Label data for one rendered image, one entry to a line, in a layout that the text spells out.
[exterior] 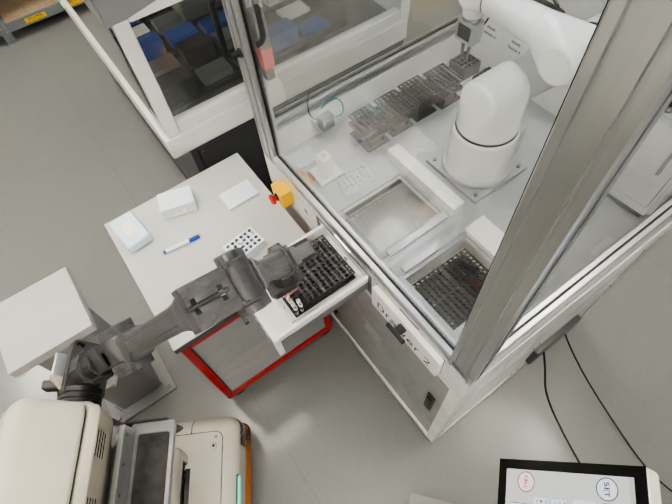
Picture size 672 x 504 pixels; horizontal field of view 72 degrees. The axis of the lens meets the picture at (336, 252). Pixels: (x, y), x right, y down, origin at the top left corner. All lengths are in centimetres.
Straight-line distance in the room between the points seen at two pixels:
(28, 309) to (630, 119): 178
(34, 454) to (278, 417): 142
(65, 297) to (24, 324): 15
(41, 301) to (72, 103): 227
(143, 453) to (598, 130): 108
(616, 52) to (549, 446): 194
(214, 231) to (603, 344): 182
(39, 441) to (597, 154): 91
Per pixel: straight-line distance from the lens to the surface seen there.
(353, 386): 223
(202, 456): 198
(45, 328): 184
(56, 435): 96
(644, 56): 50
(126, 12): 166
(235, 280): 75
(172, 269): 173
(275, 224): 172
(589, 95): 55
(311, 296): 140
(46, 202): 335
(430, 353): 130
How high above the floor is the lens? 215
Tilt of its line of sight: 58 degrees down
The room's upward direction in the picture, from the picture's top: 7 degrees counter-clockwise
